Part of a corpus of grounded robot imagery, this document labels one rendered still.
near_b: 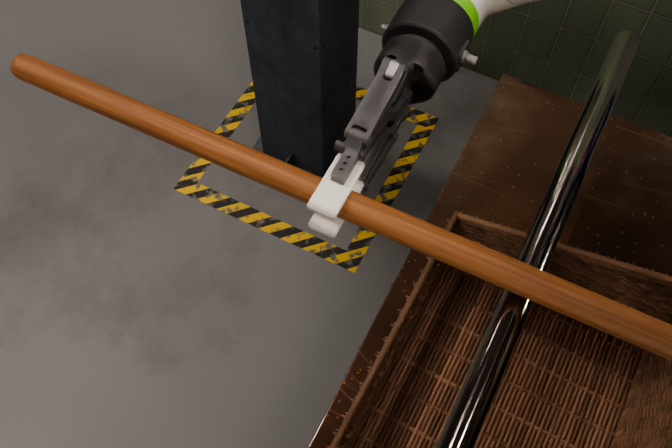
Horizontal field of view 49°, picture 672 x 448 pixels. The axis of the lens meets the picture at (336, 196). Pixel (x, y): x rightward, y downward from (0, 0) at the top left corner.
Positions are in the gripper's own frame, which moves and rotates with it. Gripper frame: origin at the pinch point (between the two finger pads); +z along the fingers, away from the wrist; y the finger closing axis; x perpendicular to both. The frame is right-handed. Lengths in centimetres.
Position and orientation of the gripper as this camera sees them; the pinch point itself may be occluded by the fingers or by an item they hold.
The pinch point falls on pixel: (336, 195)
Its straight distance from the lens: 73.0
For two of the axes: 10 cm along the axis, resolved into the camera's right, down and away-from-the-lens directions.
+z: -4.5, 7.7, -4.6
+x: -8.9, -3.8, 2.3
